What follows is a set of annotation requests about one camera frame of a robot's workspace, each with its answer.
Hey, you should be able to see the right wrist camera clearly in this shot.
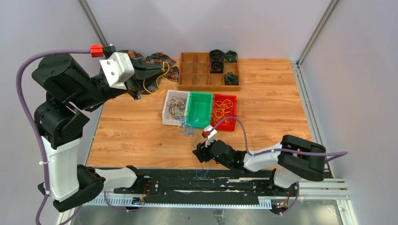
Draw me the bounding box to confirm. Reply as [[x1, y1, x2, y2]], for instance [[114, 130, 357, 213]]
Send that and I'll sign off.
[[202, 125, 217, 147]]

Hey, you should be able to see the rolled dark tie top-left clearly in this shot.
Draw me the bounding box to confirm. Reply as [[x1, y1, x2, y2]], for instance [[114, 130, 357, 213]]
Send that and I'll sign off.
[[209, 49, 225, 62]]

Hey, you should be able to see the purple cable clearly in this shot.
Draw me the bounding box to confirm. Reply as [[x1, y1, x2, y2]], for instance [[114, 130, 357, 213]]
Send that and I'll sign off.
[[211, 116, 348, 216], [15, 45, 105, 225]]

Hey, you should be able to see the rolled dark tie middle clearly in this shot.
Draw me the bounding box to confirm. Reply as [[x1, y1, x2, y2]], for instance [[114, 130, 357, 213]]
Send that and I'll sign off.
[[210, 60, 224, 74]]

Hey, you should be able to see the wooden compartment tray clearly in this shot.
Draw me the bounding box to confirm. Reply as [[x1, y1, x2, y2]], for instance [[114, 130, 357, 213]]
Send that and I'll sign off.
[[177, 52, 244, 92]]

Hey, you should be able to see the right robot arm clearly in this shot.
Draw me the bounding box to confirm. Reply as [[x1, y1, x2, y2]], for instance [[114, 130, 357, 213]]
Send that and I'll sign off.
[[193, 135, 326, 195]]

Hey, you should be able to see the aluminium rail frame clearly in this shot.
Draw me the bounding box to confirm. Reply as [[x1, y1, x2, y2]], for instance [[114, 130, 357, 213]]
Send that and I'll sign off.
[[72, 178, 357, 225]]

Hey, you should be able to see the white plastic bin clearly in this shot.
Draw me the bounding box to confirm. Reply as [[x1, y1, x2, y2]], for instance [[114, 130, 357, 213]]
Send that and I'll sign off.
[[162, 90, 190, 127]]

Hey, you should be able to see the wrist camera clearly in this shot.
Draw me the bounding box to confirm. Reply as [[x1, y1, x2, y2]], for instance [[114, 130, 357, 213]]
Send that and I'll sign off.
[[99, 52, 135, 90], [202, 125, 217, 147]]

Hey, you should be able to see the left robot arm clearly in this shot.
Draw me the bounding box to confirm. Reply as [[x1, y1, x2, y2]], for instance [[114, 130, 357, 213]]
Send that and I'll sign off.
[[32, 52, 167, 212]]

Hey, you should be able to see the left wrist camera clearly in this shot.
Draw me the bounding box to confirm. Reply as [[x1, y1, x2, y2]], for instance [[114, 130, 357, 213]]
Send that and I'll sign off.
[[99, 52, 135, 90]]

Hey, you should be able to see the rolled green tie bottom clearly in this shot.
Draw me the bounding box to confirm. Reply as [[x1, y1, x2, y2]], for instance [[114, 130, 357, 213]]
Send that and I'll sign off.
[[224, 72, 239, 86]]

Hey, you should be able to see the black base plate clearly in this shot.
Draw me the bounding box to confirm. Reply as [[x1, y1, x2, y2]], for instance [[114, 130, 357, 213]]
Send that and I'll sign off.
[[114, 169, 297, 206]]

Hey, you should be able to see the plaid cloth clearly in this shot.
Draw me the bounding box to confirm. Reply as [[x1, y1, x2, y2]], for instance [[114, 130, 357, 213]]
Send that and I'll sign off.
[[121, 50, 179, 94]]

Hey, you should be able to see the cable bundle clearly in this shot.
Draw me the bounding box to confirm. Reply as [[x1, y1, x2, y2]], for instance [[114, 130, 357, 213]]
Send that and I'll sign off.
[[174, 112, 212, 181]]

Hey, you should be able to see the brown cable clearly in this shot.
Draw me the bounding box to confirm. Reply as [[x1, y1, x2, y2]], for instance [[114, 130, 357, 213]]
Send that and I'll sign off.
[[168, 95, 188, 120]]

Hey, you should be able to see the red plastic bin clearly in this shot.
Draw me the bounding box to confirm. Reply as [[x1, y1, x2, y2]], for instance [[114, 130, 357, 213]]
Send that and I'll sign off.
[[211, 93, 237, 131]]

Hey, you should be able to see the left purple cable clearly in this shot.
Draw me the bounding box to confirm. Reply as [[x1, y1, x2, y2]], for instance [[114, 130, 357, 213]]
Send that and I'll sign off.
[[15, 45, 105, 225]]

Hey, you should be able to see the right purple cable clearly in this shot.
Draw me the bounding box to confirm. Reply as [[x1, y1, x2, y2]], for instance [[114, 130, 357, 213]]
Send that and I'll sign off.
[[211, 116, 348, 216]]

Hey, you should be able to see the yellow cable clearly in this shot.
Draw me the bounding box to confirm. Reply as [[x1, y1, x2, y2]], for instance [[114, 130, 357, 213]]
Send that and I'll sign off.
[[213, 98, 234, 125], [142, 60, 187, 128]]

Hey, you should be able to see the rolled green tie top-right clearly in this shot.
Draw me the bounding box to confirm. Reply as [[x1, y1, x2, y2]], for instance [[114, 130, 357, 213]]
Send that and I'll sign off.
[[223, 50, 238, 63]]

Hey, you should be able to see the green plastic bin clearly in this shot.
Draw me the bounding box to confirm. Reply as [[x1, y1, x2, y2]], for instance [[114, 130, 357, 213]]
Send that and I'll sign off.
[[186, 91, 213, 128]]

